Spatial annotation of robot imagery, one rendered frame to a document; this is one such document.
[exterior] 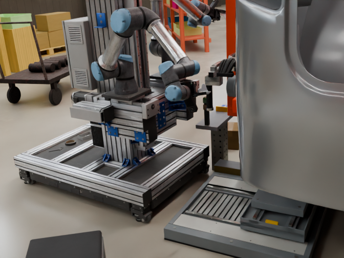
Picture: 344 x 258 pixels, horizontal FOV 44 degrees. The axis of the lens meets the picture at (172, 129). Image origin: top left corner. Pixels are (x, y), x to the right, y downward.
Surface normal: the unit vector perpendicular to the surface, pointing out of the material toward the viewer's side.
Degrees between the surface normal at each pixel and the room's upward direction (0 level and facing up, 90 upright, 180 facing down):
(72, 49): 90
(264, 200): 0
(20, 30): 90
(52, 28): 90
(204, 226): 0
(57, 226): 0
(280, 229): 90
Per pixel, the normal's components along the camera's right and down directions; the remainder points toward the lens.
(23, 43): 0.86, 0.13
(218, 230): -0.06, -0.93
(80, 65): -0.55, 0.33
